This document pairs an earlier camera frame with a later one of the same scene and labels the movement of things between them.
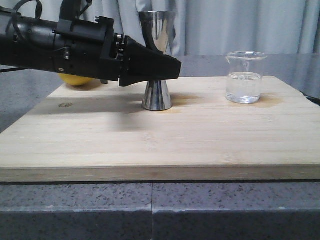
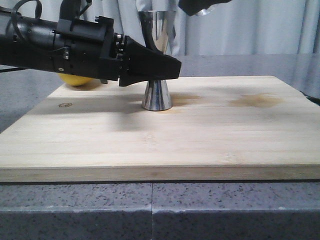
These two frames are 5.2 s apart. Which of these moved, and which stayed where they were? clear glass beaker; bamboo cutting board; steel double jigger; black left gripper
Moved: clear glass beaker
Stayed: black left gripper; steel double jigger; bamboo cutting board
